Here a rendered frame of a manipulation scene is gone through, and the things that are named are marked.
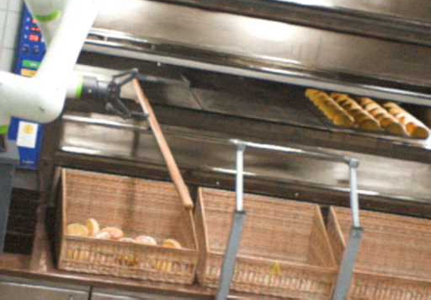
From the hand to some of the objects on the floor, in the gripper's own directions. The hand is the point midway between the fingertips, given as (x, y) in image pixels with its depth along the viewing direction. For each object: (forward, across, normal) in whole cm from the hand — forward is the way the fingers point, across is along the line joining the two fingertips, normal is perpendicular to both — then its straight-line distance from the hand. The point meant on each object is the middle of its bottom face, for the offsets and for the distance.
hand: (149, 97), depth 393 cm
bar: (+34, +133, -6) cm, 138 cm away
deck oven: (+55, +133, -150) cm, 208 cm away
